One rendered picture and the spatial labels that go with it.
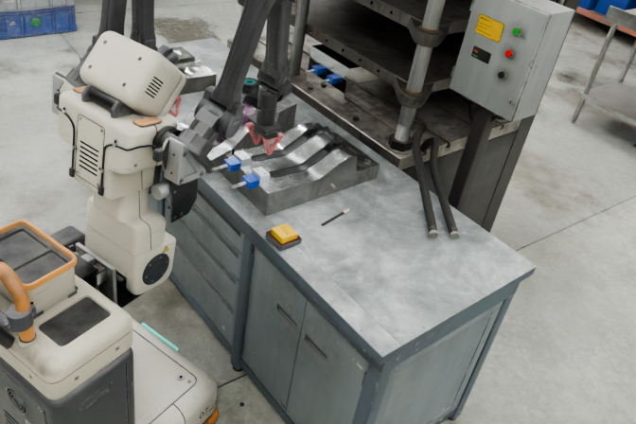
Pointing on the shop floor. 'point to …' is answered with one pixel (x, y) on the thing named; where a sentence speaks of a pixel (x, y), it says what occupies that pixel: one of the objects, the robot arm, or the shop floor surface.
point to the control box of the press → (503, 66)
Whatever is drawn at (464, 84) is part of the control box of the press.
